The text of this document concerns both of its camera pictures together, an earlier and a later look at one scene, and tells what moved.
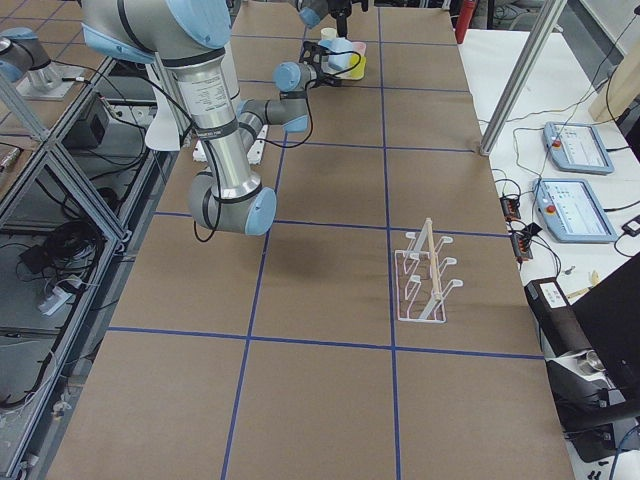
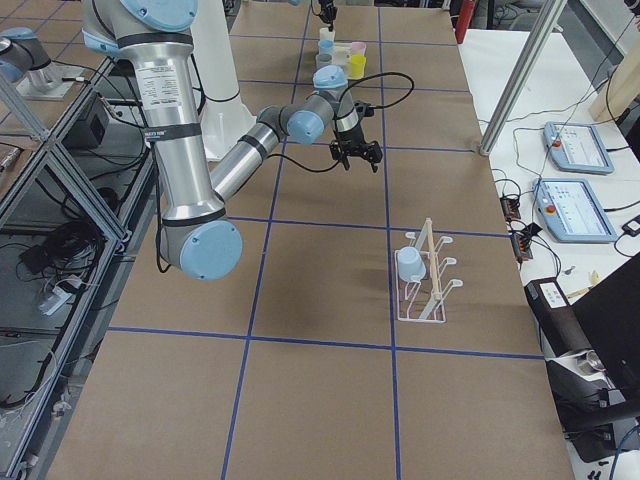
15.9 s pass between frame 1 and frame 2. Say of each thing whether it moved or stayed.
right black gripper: moved
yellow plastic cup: stayed
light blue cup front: moved
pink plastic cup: stayed
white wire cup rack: stayed
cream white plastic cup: stayed
